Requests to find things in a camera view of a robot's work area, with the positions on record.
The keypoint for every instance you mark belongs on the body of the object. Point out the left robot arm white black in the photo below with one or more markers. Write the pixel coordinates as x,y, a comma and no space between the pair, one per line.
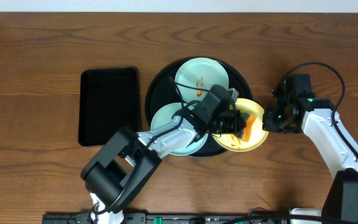
120,169

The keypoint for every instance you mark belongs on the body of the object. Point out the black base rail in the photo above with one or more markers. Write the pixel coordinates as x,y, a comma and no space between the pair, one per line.
133,218

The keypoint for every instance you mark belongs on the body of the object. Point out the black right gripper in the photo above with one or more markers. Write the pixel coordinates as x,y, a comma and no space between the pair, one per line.
269,124

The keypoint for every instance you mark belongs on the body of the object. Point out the light green plate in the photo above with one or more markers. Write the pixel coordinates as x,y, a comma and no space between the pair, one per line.
197,75
163,116

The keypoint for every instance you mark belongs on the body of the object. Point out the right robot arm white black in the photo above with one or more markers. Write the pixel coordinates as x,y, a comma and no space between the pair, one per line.
320,122

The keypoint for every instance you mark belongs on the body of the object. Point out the light green plate top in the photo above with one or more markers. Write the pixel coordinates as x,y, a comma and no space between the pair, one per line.
197,75

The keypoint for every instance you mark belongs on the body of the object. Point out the black round tray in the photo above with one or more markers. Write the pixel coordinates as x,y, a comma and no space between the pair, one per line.
162,92

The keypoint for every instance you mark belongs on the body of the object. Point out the orange sponge with green scourer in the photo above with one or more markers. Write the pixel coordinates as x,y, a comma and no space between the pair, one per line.
245,133

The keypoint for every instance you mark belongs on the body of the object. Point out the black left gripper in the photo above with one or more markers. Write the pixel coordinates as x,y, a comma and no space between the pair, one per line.
239,121

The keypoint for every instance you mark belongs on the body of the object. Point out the black rectangular tray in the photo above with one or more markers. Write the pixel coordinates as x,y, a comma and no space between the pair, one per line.
109,100

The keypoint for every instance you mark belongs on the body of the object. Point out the yellow plate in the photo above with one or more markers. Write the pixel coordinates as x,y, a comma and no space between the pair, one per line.
258,136

